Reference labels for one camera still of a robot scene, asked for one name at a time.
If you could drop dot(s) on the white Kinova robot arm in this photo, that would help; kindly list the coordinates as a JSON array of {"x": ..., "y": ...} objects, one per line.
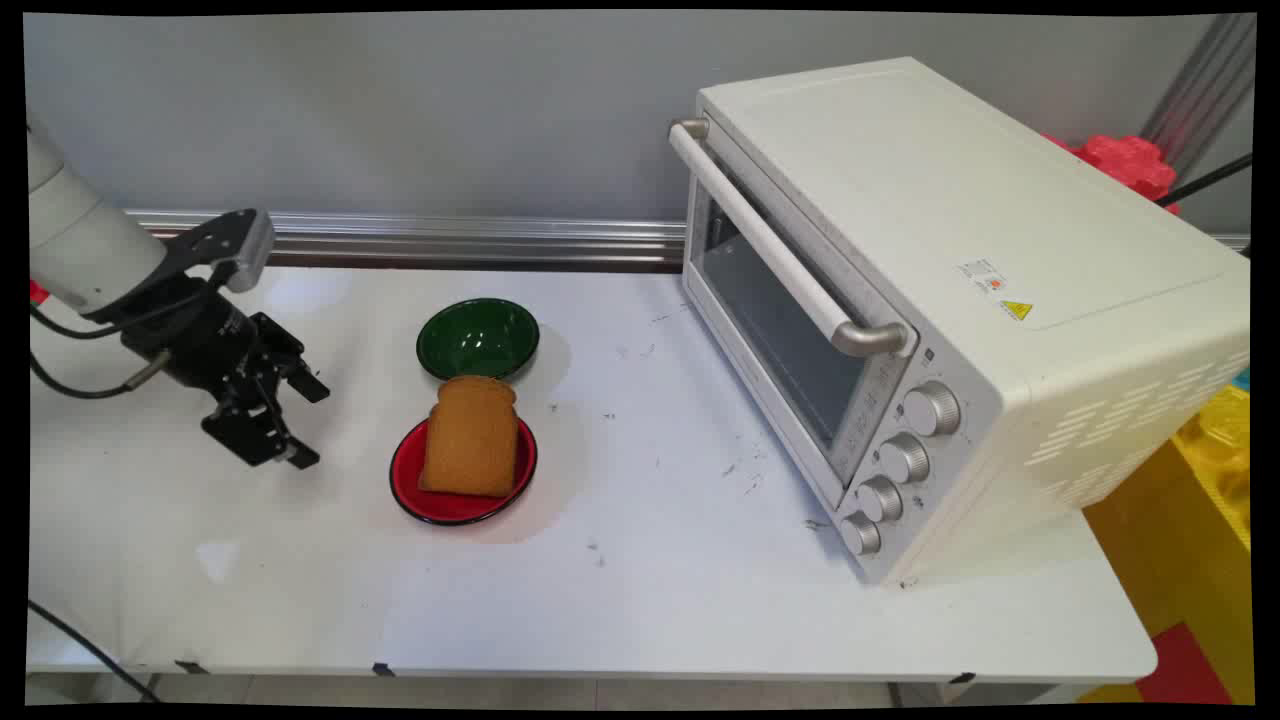
[{"x": 80, "y": 240}]

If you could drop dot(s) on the white label sticker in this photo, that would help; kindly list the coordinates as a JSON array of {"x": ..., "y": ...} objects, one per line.
[{"x": 982, "y": 275}]

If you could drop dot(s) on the dark green bowl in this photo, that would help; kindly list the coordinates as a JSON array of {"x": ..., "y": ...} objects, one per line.
[{"x": 478, "y": 340}]

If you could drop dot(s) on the aluminium frame post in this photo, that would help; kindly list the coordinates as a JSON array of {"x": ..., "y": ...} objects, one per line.
[{"x": 1205, "y": 85}]

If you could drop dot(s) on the aluminium rail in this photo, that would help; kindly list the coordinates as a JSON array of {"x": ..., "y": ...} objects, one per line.
[{"x": 450, "y": 238}]

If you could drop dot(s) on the brown bread slice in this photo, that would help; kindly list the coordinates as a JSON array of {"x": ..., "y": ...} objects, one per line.
[{"x": 470, "y": 440}]

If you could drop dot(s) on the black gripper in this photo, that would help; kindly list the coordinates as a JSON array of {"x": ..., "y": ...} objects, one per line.
[{"x": 205, "y": 340}]

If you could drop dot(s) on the yellow warning sticker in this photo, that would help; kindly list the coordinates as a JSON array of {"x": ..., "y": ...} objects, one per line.
[{"x": 1016, "y": 311}]

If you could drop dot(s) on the cream toaster oven body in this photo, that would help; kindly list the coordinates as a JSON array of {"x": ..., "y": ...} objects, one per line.
[{"x": 1000, "y": 200}]

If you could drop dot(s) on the silver oven knob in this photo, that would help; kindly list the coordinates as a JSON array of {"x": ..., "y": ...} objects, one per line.
[
  {"x": 904, "y": 458},
  {"x": 931, "y": 408},
  {"x": 860, "y": 533},
  {"x": 880, "y": 498}
]

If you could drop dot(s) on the yellow studded toy block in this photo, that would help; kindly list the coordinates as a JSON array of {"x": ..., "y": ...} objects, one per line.
[{"x": 1220, "y": 450}]

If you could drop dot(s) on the black silver wrist camera bracket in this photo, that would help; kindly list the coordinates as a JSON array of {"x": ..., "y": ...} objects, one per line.
[{"x": 235, "y": 240}]

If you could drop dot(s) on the red plate with black rim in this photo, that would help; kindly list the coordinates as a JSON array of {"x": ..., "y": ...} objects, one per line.
[{"x": 410, "y": 480}]

